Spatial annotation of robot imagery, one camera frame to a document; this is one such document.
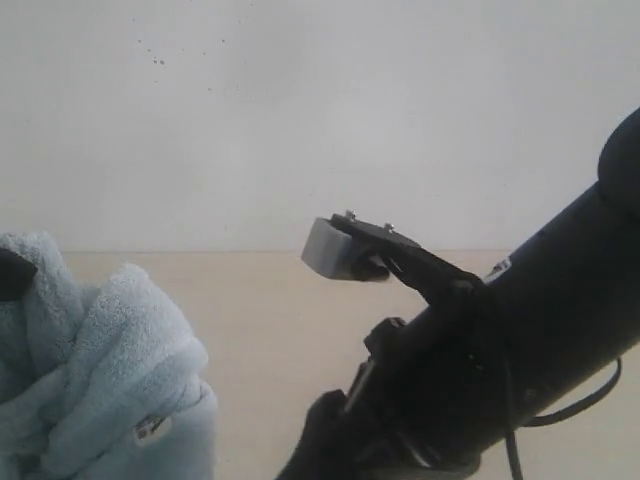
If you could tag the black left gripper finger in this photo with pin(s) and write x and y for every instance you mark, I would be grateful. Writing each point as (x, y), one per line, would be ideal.
(16, 275)

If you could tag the light blue terry towel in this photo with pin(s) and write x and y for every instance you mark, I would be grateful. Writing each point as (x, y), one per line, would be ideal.
(98, 381)

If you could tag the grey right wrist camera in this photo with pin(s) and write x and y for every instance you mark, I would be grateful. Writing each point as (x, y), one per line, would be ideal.
(345, 248)

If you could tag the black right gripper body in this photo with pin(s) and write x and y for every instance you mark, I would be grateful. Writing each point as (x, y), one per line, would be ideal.
(434, 393)

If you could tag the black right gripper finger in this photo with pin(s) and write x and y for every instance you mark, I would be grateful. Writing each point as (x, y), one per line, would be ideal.
(321, 452)

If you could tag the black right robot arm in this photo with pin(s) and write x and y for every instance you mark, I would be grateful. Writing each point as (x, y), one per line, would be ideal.
(568, 298)

